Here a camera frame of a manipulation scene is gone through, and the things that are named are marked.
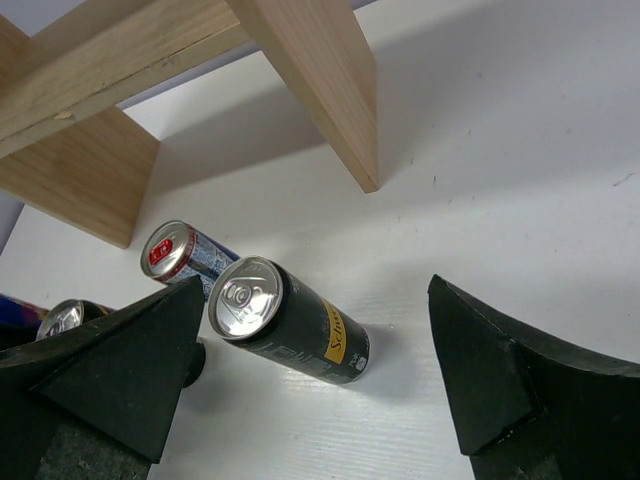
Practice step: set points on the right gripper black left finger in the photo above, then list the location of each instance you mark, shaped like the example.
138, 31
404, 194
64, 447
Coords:
98, 401

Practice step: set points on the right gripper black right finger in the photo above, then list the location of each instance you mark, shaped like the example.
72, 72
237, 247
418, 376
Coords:
529, 405

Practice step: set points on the blue silver energy drink can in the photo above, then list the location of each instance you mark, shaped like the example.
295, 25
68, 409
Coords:
19, 321

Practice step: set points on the black yellow beverage can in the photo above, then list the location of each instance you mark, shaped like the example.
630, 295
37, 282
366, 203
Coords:
70, 314

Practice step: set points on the silver slim beverage can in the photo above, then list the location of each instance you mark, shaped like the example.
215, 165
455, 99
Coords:
176, 250

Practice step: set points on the dark green beverage can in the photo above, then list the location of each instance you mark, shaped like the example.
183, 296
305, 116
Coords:
259, 307

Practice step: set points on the wooden two-tier shelf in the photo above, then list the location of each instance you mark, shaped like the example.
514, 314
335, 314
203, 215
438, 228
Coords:
118, 100

